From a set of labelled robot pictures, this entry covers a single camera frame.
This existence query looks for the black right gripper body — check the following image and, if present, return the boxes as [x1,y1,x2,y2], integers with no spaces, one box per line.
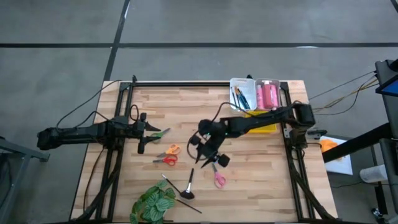
[188,132,231,168]

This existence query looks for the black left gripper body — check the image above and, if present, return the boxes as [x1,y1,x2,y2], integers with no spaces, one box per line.
[134,111,148,156]

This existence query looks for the large fluffy black-handled brush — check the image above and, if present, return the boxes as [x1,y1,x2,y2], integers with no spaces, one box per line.
[179,167,196,200]

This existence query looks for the thin blue paintbrush gold ferrule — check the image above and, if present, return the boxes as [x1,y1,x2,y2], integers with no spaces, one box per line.
[234,86,246,110]

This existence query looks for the thick blue paintbrush gold ferrule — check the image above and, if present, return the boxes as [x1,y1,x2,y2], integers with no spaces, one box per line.
[238,88,251,110]

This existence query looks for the yellow plastic basket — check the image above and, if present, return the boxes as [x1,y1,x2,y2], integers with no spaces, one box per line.
[244,109,278,134]

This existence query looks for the green leafy plant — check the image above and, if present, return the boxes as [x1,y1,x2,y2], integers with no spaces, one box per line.
[129,179,177,224]

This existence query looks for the white plastic bin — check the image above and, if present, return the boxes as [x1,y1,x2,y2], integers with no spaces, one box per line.
[229,77,257,112]

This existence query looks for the clear plastic bin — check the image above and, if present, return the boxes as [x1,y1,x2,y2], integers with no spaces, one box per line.
[255,78,282,111]

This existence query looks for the orange object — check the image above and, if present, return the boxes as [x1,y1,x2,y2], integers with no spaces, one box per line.
[320,139,341,154]

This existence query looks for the grey metal table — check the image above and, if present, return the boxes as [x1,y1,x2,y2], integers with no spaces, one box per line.
[0,136,50,224]

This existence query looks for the white paper sheet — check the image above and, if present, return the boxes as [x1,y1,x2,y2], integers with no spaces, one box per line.
[318,135,354,176]

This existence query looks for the white paper roll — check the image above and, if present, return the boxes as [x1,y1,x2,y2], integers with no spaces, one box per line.
[359,164,389,184]

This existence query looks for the black desk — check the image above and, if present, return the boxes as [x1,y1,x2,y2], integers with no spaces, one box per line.
[322,58,398,218]

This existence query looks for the blue screen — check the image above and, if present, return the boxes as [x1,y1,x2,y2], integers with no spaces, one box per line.
[375,79,398,96]

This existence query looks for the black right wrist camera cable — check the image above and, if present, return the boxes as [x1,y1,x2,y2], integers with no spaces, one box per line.
[185,101,249,162]

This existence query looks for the green-handled scissors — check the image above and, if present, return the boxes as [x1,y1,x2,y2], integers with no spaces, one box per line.
[150,127,172,144]

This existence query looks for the pink-handled scissors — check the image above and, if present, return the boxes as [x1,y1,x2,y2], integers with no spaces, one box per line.
[211,162,227,189]

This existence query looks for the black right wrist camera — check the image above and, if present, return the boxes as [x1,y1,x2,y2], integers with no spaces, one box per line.
[197,119,220,135]

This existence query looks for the orange-handled scissors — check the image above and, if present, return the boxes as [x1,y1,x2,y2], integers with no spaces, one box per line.
[156,144,182,158]

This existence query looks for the red-handled scissors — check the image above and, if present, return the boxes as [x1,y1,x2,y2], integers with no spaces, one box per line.
[152,154,178,167]

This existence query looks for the black aluminium rig frame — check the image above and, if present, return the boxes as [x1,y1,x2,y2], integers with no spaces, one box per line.
[70,74,340,223]

